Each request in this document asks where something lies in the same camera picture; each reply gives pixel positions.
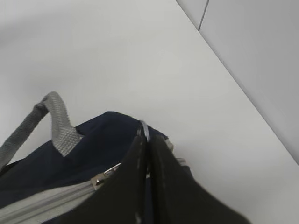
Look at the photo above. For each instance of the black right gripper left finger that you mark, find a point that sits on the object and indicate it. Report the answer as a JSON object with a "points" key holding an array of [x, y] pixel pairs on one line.
{"points": [[120, 200]]}

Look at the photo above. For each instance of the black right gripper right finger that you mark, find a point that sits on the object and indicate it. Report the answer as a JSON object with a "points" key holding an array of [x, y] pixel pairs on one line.
{"points": [[177, 198]]}

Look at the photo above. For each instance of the navy blue lunch bag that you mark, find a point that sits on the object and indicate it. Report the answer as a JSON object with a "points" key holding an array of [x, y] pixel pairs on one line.
{"points": [[48, 167]]}

